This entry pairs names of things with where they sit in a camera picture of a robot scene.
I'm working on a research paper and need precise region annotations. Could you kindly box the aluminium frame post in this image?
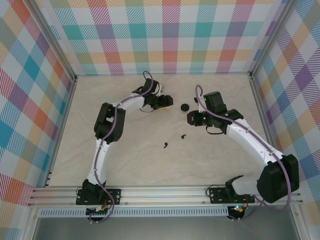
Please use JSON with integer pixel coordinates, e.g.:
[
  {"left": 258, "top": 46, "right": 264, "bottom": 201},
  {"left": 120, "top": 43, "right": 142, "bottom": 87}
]
[
  {"left": 24, "top": 0, "right": 78, "bottom": 83},
  {"left": 248, "top": 0, "right": 301, "bottom": 81}
]

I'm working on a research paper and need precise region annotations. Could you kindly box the white slotted cable duct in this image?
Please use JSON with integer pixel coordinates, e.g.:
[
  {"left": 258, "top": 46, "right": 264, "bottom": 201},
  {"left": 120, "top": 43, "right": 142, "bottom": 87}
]
[{"left": 39, "top": 208, "right": 230, "bottom": 218}]

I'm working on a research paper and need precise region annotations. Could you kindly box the small circuit board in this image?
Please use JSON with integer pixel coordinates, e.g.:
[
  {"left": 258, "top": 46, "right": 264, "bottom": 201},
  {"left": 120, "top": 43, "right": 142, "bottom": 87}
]
[
  {"left": 229, "top": 204, "right": 245, "bottom": 215},
  {"left": 85, "top": 203, "right": 113, "bottom": 218}
]

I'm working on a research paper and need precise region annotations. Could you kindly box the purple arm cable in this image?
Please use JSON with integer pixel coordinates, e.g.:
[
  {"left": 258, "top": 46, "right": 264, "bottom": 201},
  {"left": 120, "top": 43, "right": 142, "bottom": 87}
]
[
  {"left": 84, "top": 71, "right": 155, "bottom": 225},
  {"left": 194, "top": 84, "right": 293, "bottom": 223}
]

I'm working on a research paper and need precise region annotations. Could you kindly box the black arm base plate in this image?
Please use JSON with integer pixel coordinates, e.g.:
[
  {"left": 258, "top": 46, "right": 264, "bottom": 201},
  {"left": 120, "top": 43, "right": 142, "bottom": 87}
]
[
  {"left": 208, "top": 186, "right": 256, "bottom": 205},
  {"left": 75, "top": 188, "right": 123, "bottom": 206}
]

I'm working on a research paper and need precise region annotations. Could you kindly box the wide aluminium mounting rail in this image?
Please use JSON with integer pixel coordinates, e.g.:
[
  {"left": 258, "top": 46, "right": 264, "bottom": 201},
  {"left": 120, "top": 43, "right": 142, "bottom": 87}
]
[{"left": 27, "top": 184, "right": 304, "bottom": 207}]

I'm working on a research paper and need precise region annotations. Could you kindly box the aluminium frame rail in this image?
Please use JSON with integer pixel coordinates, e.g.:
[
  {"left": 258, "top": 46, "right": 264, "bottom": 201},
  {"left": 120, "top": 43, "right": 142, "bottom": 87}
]
[
  {"left": 44, "top": 76, "right": 79, "bottom": 188},
  {"left": 248, "top": 74, "right": 287, "bottom": 186}
]

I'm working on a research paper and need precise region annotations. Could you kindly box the grey metal panel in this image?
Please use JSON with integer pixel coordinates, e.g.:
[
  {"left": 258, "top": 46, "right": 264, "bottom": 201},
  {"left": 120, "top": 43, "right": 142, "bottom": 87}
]
[{"left": 32, "top": 216, "right": 301, "bottom": 240}]

